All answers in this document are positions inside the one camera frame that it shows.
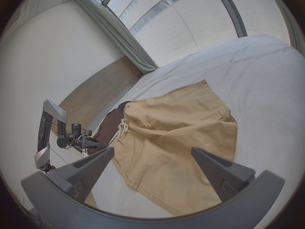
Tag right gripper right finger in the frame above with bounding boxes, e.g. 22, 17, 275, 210
191, 147, 257, 203

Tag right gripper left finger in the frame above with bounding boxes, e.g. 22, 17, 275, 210
48, 147, 115, 203

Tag beige shorts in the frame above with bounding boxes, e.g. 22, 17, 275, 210
108, 79, 239, 216

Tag bed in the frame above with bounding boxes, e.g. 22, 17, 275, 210
58, 34, 305, 218

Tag brown garment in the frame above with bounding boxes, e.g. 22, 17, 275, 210
93, 108, 125, 145

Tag dark grey garment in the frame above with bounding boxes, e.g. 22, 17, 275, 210
118, 101, 131, 113

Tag grey-green curtain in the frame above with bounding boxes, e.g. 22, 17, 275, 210
76, 0, 159, 74

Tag window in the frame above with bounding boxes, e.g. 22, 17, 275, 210
88, 0, 301, 69

